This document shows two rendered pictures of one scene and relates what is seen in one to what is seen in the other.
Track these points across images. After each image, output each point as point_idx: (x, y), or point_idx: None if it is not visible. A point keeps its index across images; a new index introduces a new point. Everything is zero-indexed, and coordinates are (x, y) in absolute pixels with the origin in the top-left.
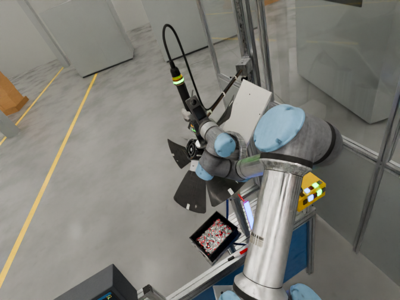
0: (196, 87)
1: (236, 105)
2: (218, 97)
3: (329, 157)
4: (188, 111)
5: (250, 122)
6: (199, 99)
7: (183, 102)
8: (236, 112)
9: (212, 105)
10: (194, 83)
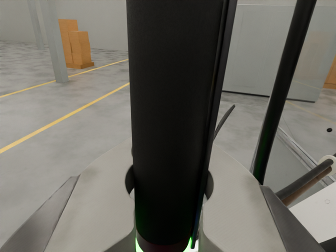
0: (297, 55)
1: (326, 206)
2: (316, 169)
3: None
4: (133, 202)
5: None
6: (265, 138)
7: (130, 87)
8: (316, 224)
9: (286, 187)
10: (311, 8)
